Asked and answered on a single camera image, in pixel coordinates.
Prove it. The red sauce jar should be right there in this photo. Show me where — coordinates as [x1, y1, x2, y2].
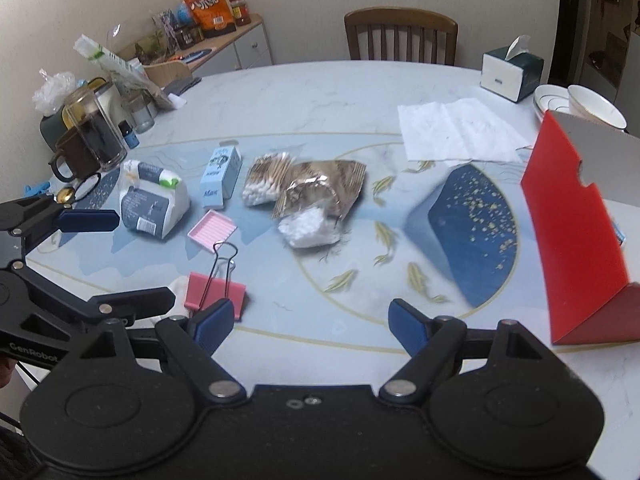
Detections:
[229, 0, 253, 28]

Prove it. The clear glass cup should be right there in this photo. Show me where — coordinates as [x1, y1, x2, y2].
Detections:
[122, 92, 156, 135]

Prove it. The pink binder clip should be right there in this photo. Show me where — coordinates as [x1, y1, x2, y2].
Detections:
[183, 242, 248, 322]

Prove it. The dark green container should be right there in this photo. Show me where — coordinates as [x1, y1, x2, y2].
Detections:
[39, 110, 76, 155]

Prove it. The black remote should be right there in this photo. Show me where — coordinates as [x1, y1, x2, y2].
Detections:
[164, 76, 202, 97]

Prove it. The wooden organizer box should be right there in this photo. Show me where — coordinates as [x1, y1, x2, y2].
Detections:
[141, 56, 195, 87]

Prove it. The clear plastic bag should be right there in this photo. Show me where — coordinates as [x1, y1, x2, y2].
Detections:
[32, 71, 77, 113]

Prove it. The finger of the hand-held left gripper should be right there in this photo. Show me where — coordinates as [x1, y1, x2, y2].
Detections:
[0, 194, 121, 268]
[22, 267, 176, 333]

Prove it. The light blue carton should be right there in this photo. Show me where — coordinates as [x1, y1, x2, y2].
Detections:
[200, 142, 244, 211]

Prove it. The blue white tissue pack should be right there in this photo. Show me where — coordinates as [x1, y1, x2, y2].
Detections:
[119, 180, 192, 240]

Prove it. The glass pitcher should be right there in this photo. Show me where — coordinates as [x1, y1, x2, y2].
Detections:
[64, 85, 129, 171]

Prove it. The wooden chair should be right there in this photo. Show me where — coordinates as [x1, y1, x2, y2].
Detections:
[344, 9, 459, 67]

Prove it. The green white package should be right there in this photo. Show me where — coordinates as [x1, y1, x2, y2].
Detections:
[73, 34, 153, 92]

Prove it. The white blue patterned desktop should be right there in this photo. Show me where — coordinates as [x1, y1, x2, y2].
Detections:
[25, 61, 640, 466]

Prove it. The white tissue box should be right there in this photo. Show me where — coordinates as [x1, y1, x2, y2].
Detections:
[481, 35, 545, 104]

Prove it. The cotton swab pack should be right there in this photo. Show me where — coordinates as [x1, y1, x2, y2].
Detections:
[242, 152, 297, 207]

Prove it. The orange snack bag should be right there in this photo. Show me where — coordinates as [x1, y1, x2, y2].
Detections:
[180, 0, 237, 39]

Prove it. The white wooden-top cabinet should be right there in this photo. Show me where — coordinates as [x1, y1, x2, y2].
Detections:
[187, 14, 275, 75]

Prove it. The pink ribbed box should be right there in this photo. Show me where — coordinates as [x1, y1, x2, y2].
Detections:
[187, 209, 239, 252]

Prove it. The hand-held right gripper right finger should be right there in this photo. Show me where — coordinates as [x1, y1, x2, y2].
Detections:
[379, 298, 556, 405]

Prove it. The silver foil bag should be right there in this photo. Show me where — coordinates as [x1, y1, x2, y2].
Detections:
[271, 159, 369, 222]

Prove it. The white paper napkin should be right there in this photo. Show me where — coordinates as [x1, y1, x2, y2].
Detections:
[397, 99, 531, 163]

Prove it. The white yellow container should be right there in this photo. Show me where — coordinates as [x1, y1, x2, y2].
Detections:
[89, 79, 123, 128]

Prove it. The person's dark clothing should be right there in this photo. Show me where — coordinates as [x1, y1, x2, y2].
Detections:
[0, 410, 36, 480]

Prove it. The brown mug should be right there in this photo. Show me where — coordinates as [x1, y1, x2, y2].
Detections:
[48, 127, 103, 184]

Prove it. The red cardboard box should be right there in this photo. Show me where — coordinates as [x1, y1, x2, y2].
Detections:
[520, 110, 640, 347]

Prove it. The white plate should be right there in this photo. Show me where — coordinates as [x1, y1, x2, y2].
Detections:
[532, 85, 572, 123]

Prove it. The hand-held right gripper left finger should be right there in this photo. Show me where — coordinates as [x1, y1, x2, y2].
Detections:
[75, 298, 247, 405]

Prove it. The white bowl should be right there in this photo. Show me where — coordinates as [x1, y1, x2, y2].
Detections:
[567, 85, 628, 132]

